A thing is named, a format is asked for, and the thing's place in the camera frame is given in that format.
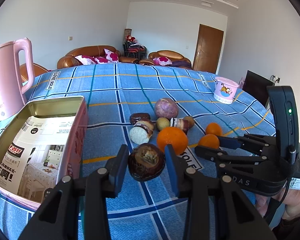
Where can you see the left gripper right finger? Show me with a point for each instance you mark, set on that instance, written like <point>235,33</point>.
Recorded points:
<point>216,207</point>

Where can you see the yellow green small fruit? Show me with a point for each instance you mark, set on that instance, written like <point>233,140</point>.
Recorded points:
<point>162,123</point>

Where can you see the brown leather armchair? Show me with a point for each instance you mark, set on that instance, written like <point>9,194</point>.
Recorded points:
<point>177,59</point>

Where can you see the dark brown mangosteen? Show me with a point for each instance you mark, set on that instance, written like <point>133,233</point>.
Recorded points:
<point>146,162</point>

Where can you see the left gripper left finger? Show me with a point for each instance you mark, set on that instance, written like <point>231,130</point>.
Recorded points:
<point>57,217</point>

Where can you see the pink metal tin box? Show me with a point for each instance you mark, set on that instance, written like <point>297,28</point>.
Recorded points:
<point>72,155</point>

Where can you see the purple passion fruit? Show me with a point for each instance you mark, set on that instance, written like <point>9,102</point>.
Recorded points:
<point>166,108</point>

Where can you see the pink cartoon cup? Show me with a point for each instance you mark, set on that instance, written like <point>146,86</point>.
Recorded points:
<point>225,90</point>

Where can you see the printed paper leaflet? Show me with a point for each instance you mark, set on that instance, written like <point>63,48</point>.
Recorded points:
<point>31,163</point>

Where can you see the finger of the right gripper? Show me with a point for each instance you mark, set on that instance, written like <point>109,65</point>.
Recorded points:
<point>248,142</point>
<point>217,156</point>

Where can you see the white brown cut fruit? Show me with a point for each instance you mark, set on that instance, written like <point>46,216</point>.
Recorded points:
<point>141,132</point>

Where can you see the brown wooden door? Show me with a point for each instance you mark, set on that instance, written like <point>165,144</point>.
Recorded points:
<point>208,49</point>

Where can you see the right hand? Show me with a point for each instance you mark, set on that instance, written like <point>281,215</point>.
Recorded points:
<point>291,201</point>

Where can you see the brown leather sofa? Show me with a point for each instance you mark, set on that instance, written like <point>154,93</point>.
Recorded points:
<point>69,59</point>

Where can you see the white pink floral pillow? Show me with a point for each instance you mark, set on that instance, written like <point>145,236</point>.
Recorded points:
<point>85,60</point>

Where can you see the large orange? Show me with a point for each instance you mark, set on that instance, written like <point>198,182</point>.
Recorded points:
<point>172,136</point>

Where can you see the pink electric kettle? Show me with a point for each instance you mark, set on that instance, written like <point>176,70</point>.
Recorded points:
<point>12,90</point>

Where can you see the stacked dark chairs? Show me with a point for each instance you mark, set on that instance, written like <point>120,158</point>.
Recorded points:
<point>132,48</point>

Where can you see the small orange tangerine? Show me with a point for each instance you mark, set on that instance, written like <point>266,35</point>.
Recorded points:
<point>210,141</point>

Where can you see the small brown cut fruit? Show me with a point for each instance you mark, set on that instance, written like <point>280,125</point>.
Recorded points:
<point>180,123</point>

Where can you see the black television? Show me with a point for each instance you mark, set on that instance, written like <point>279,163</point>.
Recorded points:
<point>256,86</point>

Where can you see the black tracker device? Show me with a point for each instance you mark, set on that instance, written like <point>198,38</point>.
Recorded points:
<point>283,107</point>

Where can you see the armchair floral pillow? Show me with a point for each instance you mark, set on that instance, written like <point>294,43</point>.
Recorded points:
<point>162,61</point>

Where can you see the dark red date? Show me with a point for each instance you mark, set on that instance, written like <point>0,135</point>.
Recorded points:
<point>138,117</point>

